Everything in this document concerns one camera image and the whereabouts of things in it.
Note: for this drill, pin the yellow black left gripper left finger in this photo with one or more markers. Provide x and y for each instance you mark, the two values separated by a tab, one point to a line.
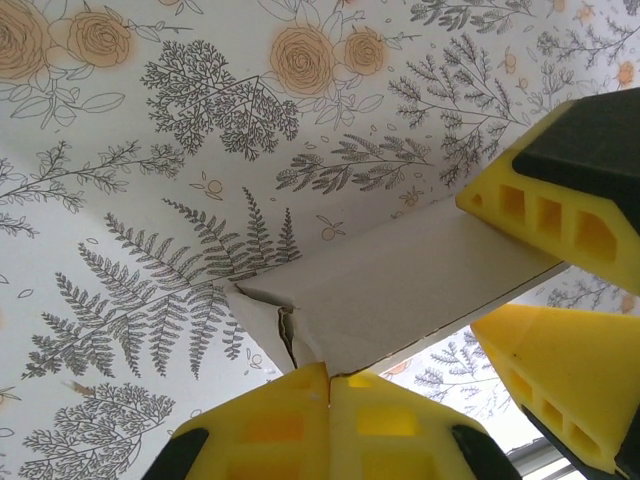
260	440

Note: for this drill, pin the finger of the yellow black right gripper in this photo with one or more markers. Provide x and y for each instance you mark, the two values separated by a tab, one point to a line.
575	360
575	200

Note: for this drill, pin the white paper box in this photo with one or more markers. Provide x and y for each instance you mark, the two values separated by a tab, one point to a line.
400	290

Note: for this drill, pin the aluminium front rail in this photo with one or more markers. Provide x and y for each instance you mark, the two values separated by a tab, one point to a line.
535	455

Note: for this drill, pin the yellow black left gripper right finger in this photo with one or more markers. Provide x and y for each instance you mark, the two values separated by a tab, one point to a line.
400	445

